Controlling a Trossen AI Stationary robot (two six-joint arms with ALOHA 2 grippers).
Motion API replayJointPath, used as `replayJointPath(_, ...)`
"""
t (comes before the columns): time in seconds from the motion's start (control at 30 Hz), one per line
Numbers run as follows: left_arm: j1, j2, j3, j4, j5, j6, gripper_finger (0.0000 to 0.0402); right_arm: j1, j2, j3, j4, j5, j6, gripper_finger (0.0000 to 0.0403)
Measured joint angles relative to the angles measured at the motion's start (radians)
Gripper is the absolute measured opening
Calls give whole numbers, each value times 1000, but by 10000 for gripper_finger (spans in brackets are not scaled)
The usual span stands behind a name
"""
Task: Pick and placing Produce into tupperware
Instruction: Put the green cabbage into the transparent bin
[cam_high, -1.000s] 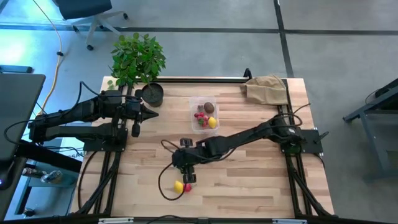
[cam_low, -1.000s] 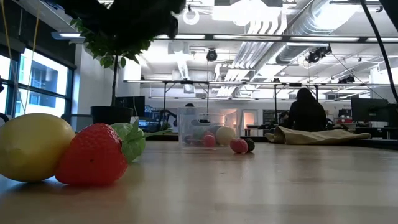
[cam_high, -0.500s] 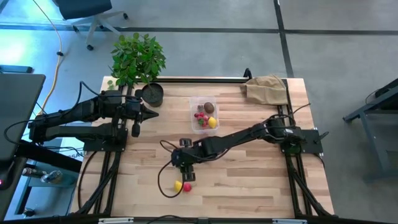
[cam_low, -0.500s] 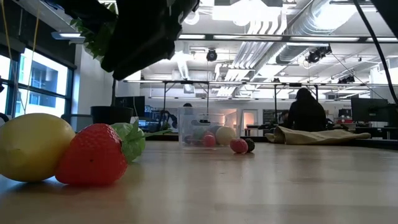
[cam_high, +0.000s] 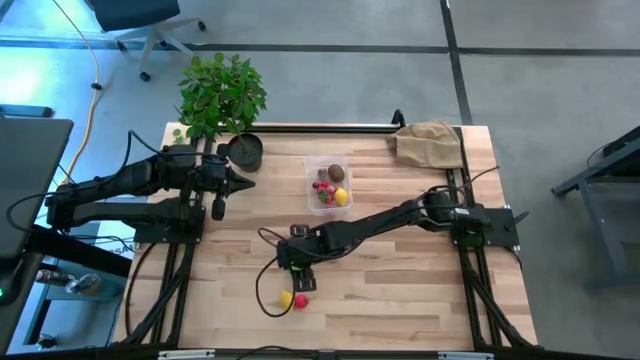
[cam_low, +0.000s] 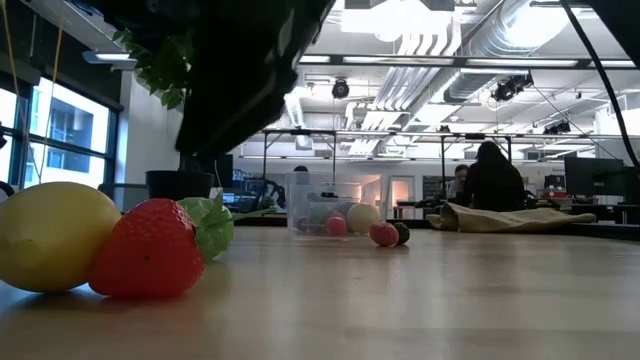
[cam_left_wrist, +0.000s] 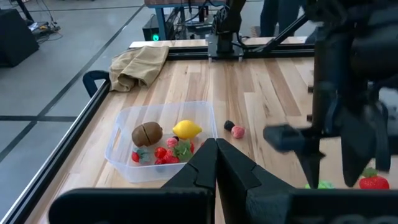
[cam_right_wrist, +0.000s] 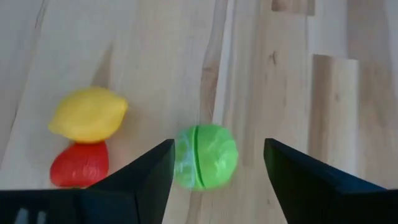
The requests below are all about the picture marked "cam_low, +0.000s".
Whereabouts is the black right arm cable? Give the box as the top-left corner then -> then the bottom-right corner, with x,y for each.
558,0 -> 640,169

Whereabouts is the pink raspberry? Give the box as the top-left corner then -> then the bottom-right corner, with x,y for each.
369,221 -> 400,248

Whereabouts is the small yellow lemon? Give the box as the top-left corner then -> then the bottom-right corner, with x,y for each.
346,202 -> 381,235

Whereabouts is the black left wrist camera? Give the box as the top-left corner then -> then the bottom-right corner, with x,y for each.
173,19 -> 334,157

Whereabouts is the black gantry frame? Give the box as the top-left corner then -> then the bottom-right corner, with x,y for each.
438,131 -> 515,194
260,127 -> 339,182

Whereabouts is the large yellow lemon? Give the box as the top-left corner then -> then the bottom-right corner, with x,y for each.
0,181 -> 123,295

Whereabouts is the black monitor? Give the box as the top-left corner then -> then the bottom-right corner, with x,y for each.
622,165 -> 640,206
563,156 -> 626,198
180,152 -> 235,189

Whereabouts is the black hanging ceiling speaker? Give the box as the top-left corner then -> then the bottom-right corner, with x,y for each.
330,77 -> 351,101

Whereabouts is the brown kiwi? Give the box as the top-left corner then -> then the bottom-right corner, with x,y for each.
332,198 -> 356,218

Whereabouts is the artificial green leafy tree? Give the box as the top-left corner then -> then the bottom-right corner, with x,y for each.
112,28 -> 195,112

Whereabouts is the brown paper bag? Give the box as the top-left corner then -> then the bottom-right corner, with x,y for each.
425,201 -> 598,234

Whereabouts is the clear plastic tupperware container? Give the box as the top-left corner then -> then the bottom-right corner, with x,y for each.
285,171 -> 387,240

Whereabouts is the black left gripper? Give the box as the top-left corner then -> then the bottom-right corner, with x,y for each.
99,0 -> 336,37

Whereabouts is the silver ceiling air duct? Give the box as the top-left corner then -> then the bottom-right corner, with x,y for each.
442,0 -> 584,104

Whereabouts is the large window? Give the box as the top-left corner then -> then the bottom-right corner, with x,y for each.
0,74 -> 121,191

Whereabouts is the large red strawberry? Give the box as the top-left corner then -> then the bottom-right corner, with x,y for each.
88,192 -> 277,300

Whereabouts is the black plant pot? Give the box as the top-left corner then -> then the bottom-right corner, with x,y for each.
145,169 -> 216,201

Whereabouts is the black ceiling spotlight cluster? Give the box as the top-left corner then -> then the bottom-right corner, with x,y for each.
489,71 -> 535,104

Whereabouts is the red cherry with stem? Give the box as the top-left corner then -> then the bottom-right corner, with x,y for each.
324,215 -> 350,238

